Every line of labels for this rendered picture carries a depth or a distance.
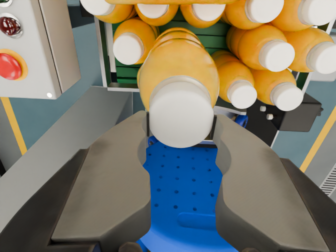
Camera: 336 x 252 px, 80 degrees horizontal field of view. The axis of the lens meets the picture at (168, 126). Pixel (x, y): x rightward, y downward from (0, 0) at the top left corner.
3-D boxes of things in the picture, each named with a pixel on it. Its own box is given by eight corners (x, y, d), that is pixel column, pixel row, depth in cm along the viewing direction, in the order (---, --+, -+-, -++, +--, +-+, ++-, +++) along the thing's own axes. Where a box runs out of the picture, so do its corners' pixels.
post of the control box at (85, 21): (133, 10, 120) (33, 31, 35) (133, 3, 118) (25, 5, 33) (140, 11, 120) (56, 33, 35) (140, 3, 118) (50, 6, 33)
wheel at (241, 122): (231, 133, 48) (239, 136, 47) (235, 116, 45) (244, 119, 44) (239, 125, 51) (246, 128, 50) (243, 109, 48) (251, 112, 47)
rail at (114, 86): (111, 85, 45) (107, 90, 42) (110, 82, 45) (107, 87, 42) (291, 94, 45) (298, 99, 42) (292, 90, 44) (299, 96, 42)
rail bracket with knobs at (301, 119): (253, 109, 53) (269, 131, 44) (261, 83, 49) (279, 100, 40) (291, 111, 53) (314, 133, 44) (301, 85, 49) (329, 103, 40)
